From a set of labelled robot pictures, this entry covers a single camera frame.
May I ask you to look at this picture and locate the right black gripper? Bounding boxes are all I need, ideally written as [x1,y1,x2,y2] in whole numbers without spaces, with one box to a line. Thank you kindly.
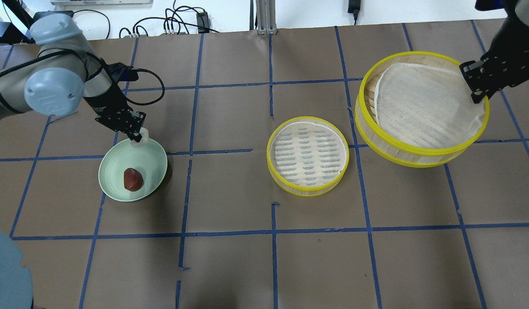
[459,19,529,104]

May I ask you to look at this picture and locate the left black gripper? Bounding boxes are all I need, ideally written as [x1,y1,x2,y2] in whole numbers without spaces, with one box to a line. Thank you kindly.
[84,84,146,143]

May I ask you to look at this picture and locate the white steamed bun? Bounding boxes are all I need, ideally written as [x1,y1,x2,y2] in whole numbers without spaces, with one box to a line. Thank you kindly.
[130,127,149,148]

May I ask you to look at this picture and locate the dark red bun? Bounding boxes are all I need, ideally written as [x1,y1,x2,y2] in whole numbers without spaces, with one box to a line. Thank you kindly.
[123,168,143,192]

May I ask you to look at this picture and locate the yellow steamer layer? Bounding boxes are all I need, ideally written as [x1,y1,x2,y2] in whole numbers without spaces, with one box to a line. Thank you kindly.
[266,116,350,197]
[354,51,490,168]

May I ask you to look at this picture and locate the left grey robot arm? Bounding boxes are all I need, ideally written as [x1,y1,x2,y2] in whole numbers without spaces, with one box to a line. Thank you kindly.
[0,13,148,309]

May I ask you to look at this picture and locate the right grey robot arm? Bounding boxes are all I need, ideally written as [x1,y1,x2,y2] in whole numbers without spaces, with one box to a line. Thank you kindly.
[459,0,529,104]

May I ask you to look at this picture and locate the upper white steamer cloth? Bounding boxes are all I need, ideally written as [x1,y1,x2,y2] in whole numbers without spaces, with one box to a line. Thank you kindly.
[374,63,486,149]

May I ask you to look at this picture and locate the white steamer cloth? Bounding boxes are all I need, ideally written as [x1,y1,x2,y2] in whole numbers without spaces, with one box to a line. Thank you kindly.
[374,63,486,149]
[271,122,348,188]

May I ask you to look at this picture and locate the lower white steamer cloth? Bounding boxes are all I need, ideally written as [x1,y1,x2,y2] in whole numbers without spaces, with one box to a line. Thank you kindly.
[271,122,348,188]

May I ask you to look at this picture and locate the light green plate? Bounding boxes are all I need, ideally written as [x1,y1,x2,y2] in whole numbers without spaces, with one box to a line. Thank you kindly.
[98,139,168,202]

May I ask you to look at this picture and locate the black power adapter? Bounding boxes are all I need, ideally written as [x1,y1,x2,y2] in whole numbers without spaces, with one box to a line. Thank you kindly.
[196,12,211,33]

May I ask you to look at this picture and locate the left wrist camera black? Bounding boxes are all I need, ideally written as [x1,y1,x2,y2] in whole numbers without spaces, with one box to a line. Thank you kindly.
[106,62,139,84]

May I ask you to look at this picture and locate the black camera cable left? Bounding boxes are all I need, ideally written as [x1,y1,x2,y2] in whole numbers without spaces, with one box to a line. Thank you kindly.
[127,69,165,106]

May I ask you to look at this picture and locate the black cables on desk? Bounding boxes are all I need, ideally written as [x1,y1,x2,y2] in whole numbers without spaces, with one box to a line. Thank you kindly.
[71,0,220,39]

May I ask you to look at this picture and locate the aluminium frame post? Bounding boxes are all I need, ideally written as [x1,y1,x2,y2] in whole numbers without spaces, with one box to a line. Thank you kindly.
[255,0,278,35]

